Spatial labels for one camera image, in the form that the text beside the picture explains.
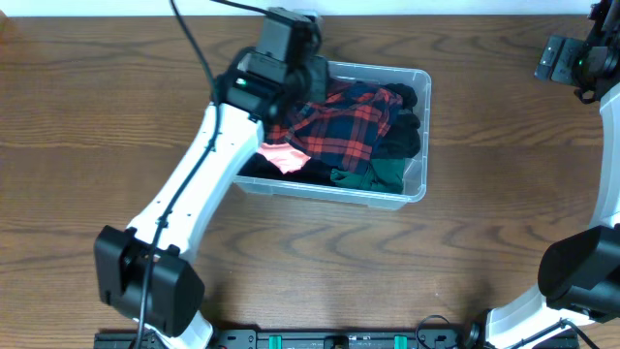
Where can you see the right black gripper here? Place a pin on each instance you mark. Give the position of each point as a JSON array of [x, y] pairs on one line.
[[578, 50]]

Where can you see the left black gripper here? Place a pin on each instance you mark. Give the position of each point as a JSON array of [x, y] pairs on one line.
[[304, 85]]

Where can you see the red plaid flannel shirt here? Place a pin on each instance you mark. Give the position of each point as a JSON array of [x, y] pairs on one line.
[[343, 130]]

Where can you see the pink garment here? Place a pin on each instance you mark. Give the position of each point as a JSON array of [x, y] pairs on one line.
[[286, 158]]

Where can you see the large black garment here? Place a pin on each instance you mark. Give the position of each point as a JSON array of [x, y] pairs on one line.
[[313, 172]]

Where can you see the black garment with band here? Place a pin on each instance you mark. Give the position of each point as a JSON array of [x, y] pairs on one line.
[[402, 140]]

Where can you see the dark green shirt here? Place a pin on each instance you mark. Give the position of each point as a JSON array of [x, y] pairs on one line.
[[382, 175]]

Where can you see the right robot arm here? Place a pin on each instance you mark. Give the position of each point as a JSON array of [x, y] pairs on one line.
[[578, 278]]

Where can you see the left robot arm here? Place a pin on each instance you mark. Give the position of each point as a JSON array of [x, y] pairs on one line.
[[145, 271]]

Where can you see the clear plastic storage bin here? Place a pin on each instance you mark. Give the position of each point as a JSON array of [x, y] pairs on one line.
[[415, 171]]

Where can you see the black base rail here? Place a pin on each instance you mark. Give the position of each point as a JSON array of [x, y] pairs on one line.
[[249, 339]]

